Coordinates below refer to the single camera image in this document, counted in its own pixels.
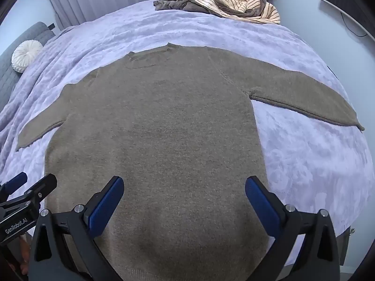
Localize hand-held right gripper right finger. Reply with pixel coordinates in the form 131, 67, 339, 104
245, 176, 342, 281

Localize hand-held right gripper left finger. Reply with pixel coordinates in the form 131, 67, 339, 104
28, 176, 125, 281

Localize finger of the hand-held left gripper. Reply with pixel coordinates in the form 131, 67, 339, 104
0, 173, 57, 213
0, 172, 28, 196

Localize olive brown knit sweater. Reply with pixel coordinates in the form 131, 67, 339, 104
17, 43, 365, 281

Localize pile of striped clothes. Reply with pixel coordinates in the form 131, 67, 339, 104
167, 0, 281, 25

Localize person's left hand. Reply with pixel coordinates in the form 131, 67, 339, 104
18, 234, 32, 273

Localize round white pleated pillow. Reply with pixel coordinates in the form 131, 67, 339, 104
11, 40, 43, 73

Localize grey padded headboard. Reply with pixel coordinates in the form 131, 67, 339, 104
0, 21, 56, 112

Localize lilac plush blanket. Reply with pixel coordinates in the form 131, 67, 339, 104
0, 0, 375, 240

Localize black television cable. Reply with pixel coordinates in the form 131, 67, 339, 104
341, 12, 368, 38

